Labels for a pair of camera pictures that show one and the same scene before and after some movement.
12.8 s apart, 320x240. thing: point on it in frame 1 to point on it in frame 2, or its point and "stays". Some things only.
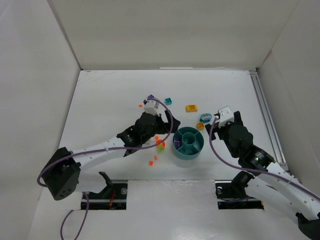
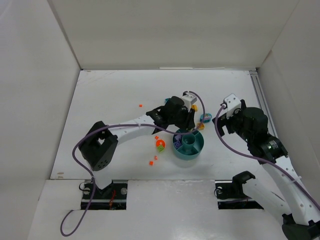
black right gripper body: (221, 131) to (225, 122)
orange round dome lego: (162, 143) stays
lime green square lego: (160, 149) stays
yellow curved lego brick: (191, 108) stays
